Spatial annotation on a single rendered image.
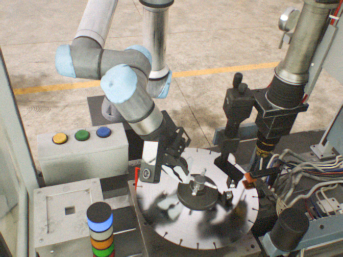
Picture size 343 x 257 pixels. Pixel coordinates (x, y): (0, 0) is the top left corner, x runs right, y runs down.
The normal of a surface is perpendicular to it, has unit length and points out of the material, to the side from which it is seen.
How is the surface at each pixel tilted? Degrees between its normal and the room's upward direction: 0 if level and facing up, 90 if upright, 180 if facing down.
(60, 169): 90
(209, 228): 0
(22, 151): 90
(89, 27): 14
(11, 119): 90
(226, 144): 90
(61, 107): 0
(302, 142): 0
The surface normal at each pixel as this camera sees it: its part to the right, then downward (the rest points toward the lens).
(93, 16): 0.14, -0.55
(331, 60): -0.95, 0.15
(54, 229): 0.07, -0.74
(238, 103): 0.14, 0.68
